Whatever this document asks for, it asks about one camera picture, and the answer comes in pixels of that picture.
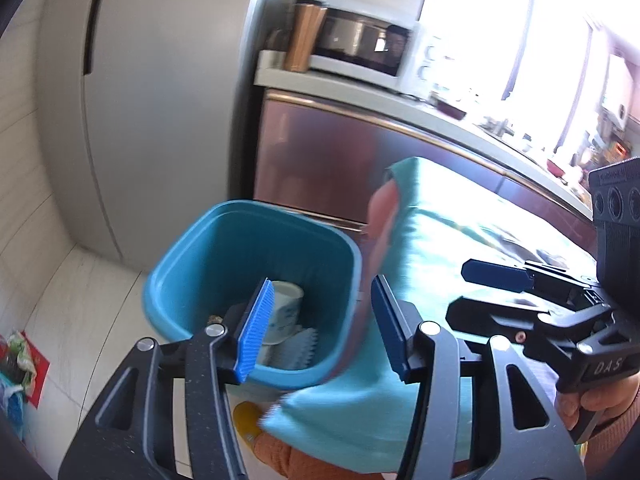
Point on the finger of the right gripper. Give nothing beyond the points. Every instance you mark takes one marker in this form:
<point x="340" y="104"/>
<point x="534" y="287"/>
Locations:
<point x="484" y="317"/>
<point x="530" y="277"/>

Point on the dark brown base cabinets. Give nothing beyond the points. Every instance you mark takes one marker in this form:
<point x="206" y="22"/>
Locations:
<point x="327" y="159"/>

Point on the pink sleeve right forearm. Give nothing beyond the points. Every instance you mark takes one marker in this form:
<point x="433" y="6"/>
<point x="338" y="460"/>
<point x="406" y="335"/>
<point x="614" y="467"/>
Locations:
<point x="602" y="447"/>

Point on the white microwave oven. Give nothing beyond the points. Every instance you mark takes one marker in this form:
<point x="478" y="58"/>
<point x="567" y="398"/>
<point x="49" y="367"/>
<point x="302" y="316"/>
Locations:
<point x="392" y="55"/>

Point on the person's right hand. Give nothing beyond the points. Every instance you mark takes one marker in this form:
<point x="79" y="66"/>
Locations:
<point x="612" y="399"/>

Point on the white paper cup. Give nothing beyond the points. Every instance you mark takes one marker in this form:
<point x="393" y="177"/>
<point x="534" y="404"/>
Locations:
<point x="287" y="298"/>

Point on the white water heater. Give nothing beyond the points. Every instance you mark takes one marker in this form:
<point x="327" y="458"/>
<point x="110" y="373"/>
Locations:
<point x="617" y="91"/>

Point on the white foam fruit net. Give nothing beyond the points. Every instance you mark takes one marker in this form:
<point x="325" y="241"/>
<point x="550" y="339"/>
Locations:
<point x="295" y="352"/>

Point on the red bag on floor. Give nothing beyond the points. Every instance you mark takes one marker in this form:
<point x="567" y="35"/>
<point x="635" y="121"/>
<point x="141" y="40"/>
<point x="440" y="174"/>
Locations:
<point x="23" y="372"/>

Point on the silver refrigerator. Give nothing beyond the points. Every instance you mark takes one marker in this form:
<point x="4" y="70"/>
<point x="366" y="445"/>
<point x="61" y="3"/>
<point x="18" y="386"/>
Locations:
<point x="138" y="107"/>

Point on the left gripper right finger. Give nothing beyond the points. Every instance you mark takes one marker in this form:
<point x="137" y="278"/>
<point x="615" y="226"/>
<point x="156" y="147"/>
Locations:
<point x="397" y="322"/>

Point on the copper travel mug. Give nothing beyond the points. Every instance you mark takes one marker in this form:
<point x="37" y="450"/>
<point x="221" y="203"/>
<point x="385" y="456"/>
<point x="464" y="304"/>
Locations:
<point x="308" y="19"/>

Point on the teal grey patterned tablecloth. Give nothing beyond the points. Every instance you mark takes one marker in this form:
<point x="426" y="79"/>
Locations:
<point x="360" y="420"/>

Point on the blue plastic trash bin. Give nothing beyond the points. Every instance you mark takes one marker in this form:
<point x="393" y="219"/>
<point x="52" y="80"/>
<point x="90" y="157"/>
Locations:
<point x="220" y="260"/>

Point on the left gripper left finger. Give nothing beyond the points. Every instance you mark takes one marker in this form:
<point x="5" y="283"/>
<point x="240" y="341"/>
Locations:
<point x="246" y="324"/>

